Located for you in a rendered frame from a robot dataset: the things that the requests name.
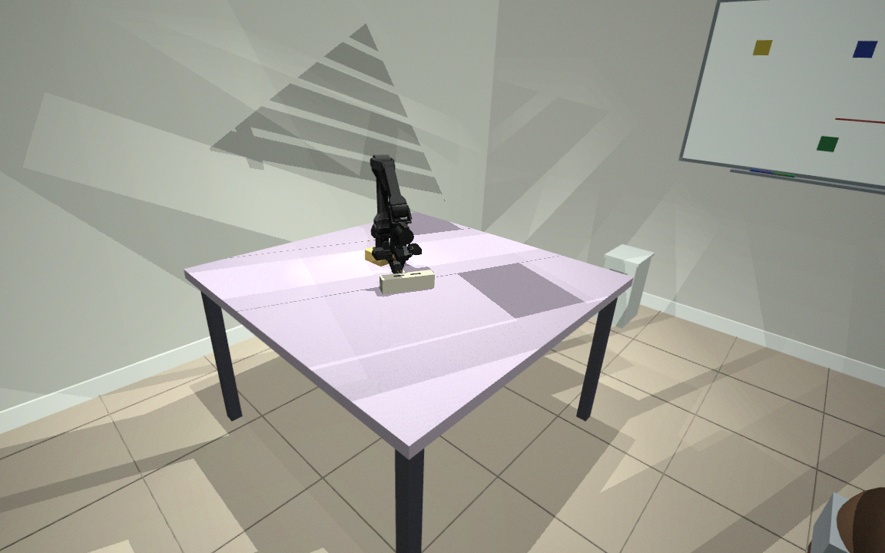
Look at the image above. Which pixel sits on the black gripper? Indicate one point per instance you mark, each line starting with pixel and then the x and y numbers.
pixel 381 254

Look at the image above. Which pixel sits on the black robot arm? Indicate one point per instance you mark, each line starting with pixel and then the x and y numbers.
pixel 388 218

